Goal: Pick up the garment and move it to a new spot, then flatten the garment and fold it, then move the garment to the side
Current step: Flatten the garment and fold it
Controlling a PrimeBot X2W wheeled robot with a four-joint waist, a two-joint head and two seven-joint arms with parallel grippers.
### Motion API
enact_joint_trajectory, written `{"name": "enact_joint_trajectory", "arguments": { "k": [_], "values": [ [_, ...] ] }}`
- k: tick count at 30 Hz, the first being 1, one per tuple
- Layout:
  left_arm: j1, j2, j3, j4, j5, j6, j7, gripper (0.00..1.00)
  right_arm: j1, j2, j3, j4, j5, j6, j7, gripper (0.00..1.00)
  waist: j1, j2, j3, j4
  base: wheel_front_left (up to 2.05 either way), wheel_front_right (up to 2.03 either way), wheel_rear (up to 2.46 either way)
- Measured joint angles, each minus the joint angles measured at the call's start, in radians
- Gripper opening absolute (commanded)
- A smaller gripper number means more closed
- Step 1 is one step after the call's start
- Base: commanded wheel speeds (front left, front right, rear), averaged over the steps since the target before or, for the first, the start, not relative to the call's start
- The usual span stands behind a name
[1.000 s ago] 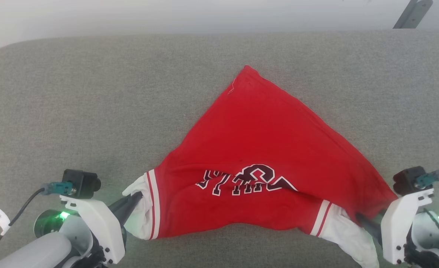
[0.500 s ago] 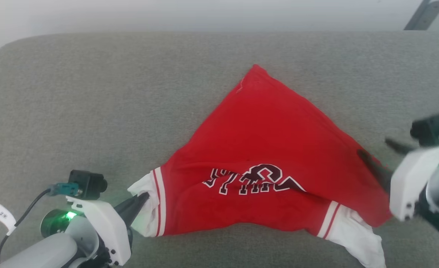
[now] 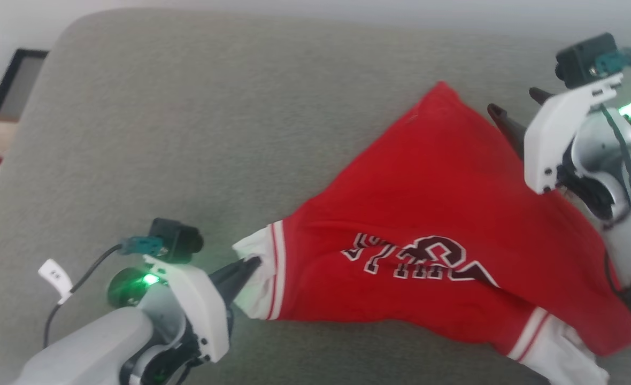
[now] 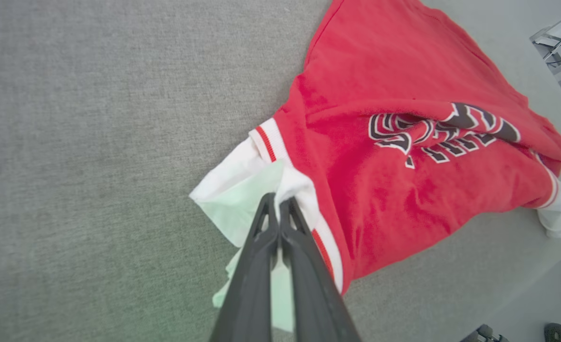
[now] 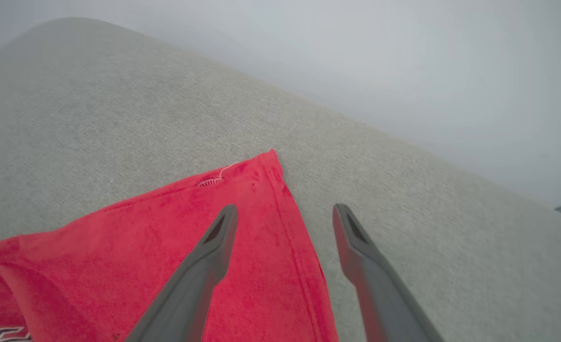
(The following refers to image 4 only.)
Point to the grey black wheeled base part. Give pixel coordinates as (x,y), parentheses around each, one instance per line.
(485,335)

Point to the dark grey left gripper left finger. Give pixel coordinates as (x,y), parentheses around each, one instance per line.
(254,285)

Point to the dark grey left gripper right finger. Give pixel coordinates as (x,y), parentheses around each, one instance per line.
(314,294)

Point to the red basketball jersey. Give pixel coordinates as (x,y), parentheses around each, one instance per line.
(380,199)

